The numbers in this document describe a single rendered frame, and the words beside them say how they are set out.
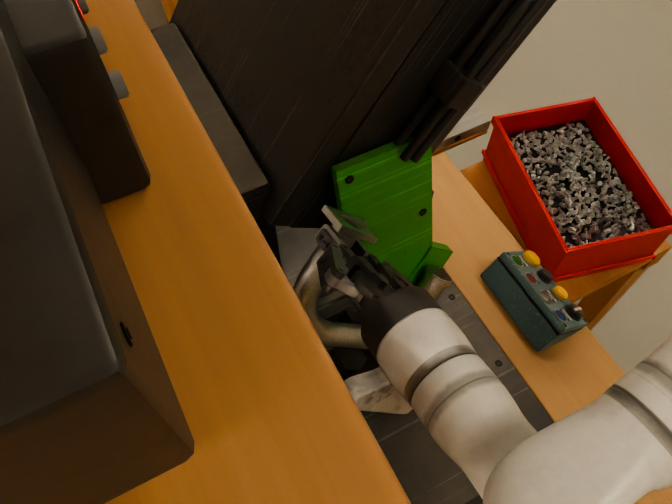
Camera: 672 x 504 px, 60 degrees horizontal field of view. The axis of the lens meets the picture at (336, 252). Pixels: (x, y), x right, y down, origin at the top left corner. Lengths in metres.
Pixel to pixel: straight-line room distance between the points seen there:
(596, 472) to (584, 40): 2.66
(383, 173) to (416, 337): 0.21
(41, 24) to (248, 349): 0.12
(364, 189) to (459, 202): 0.45
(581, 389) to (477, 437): 0.50
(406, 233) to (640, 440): 0.37
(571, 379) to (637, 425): 0.52
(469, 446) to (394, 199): 0.30
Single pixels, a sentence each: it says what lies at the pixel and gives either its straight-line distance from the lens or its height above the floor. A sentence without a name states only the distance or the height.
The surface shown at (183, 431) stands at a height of 1.58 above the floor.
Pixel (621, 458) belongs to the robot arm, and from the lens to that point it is 0.43.
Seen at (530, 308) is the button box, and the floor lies 0.94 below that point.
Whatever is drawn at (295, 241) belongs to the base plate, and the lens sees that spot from 0.99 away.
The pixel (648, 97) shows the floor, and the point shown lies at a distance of 2.82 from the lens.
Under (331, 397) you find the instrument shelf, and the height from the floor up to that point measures 1.54.
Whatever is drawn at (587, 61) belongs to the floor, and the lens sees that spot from 2.88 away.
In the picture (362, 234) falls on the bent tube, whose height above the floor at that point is 1.23.
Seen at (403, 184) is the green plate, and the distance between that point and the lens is 0.65.
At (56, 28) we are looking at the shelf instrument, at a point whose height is 1.61.
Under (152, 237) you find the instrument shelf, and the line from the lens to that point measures 0.24.
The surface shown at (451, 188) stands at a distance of 1.07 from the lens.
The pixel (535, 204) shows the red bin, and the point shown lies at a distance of 1.08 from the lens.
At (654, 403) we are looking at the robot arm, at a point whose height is 1.36.
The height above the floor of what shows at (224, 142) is 1.24.
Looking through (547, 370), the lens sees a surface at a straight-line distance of 0.94.
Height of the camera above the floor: 1.73
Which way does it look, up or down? 59 degrees down
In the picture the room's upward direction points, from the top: straight up
